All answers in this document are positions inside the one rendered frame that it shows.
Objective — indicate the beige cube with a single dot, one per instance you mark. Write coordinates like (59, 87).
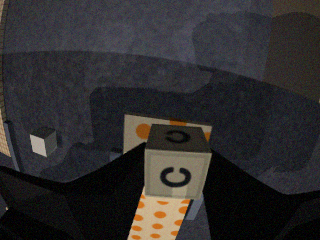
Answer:
(176, 162)

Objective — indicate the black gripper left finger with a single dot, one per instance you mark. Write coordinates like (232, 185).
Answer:
(99, 206)

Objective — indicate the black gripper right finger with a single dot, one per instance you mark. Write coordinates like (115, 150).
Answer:
(242, 208)

